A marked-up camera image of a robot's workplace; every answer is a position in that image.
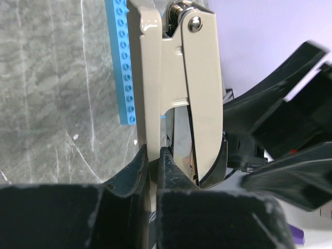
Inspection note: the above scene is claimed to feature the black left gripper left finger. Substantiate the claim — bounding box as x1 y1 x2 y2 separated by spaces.
1 146 149 248

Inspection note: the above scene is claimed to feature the blue studded baseplate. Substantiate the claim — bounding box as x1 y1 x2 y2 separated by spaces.
104 0 167 126

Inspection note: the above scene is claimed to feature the beige metal stapler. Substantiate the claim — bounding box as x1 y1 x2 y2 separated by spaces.
128 0 229 216

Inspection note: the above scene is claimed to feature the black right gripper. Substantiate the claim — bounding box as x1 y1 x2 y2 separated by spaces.
223 41 331 212

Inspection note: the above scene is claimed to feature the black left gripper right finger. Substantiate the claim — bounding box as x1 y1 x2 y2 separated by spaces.
156 147 295 248

